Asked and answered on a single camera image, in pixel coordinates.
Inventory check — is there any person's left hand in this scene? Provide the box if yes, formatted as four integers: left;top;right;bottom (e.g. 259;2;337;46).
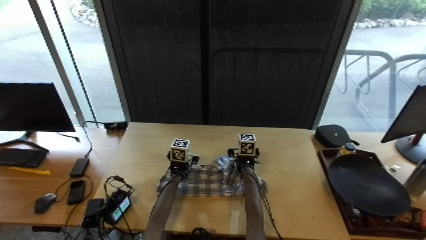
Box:
166;151;202;176

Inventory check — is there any person's right hand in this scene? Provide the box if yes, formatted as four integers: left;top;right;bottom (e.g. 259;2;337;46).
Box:
227;147;261;170

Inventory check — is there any plaid checkered cloth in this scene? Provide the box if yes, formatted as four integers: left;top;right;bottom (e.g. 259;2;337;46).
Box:
156;155;269;198

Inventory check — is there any white marker cube on left glove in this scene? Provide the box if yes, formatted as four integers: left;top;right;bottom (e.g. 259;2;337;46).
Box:
170;138;192;164

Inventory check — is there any white marker cube on glove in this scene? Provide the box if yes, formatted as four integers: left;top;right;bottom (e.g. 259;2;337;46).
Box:
170;138;192;164
238;133;259;157

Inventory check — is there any white marker cube on right glove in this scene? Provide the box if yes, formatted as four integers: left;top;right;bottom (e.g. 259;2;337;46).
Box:
238;133;259;157

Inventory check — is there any black device with lit screen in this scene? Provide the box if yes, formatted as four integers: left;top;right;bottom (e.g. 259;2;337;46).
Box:
104;191;134;225

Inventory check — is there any black zip case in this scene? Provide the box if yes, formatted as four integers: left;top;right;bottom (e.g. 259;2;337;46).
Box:
315;124;361;149

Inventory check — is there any black power adapter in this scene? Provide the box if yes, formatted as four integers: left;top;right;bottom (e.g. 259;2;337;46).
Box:
68;157;91;178

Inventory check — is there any black charger block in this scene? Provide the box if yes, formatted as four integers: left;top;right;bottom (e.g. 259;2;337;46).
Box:
82;198;107;229

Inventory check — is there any black smartphone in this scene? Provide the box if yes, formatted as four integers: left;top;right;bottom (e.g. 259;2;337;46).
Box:
67;179;87;206

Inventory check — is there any dark wooden tray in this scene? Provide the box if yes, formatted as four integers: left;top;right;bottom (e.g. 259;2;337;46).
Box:
317;147;426;240

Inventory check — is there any black oval plate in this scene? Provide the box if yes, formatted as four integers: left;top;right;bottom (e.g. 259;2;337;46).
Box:
328;154;413;217

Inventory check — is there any dark roller blind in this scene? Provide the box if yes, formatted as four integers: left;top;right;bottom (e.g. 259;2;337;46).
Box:
94;0;357;130

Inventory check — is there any black computer mouse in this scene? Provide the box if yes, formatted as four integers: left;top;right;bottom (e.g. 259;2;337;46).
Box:
34;192;59;215

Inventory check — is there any yellow ruler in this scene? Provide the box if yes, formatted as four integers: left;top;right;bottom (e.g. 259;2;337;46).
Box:
9;166;52;176

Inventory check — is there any black keyboard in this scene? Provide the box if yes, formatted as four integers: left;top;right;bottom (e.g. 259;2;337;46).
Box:
0;147;50;169

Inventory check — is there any black computer monitor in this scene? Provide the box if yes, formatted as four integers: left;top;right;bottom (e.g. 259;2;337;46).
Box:
0;82;78;153

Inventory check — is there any metal bicycle rack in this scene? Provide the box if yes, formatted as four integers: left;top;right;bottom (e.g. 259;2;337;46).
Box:
335;49;426;131

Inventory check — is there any monitor with red stand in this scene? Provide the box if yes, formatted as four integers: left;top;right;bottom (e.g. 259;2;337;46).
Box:
380;84;426;165

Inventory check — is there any grey metal bottle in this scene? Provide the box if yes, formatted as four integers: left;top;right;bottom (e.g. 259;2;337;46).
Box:
404;159;426;197

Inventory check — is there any black cable clamp box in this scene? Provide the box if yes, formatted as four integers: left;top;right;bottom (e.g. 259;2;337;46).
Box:
103;120;130;132

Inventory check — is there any black cable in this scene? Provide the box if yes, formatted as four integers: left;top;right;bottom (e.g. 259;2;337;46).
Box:
82;120;108;159

